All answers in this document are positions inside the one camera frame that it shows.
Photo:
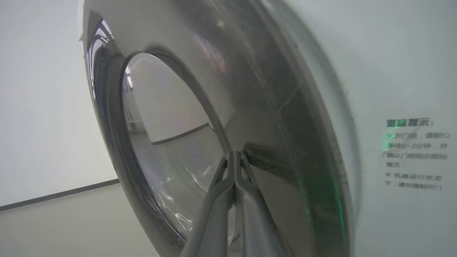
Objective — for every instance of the white washing machine body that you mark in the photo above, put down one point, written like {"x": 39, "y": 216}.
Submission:
{"x": 410, "y": 53}

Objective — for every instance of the printed text notice label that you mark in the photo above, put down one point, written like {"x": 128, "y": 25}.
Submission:
{"x": 416, "y": 153}

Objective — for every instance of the round dark glass washer door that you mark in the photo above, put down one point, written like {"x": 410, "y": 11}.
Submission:
{"x": 250, "y": 71}

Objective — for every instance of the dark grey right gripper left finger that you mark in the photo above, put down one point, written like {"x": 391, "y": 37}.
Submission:
{"x": 214, "y": 221}

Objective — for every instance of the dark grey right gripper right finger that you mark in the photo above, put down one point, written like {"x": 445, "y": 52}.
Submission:
{"x": 255, "y": 221}

